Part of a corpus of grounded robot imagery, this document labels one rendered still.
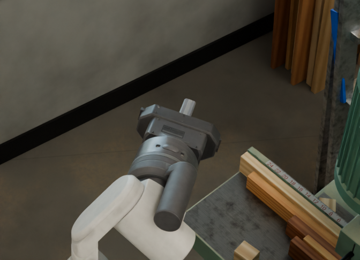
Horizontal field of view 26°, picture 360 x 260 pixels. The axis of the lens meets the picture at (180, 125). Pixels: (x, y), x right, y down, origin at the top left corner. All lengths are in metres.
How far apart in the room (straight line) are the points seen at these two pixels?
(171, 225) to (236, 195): 0.66
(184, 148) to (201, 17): 1.93
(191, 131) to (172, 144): 0.07
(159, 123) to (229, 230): 0.50
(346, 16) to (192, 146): 1.14
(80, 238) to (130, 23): 1.84
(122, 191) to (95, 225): 0.05
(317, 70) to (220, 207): 1.46
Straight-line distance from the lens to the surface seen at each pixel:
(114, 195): 0.97
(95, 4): 2.61
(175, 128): 1.10
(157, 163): 1.01
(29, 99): 2.72
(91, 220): 0.97
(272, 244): 1.54
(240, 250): 1.48
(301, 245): 1.49
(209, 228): 1.56
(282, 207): 1.55
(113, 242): 2.61
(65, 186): 2.76
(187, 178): 0.98
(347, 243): 1.39
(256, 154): 1.60
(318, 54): 2.92
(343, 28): 2.17
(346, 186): 1.24
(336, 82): 2.29
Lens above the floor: 2.20
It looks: 49 degrees down
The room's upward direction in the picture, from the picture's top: straight up
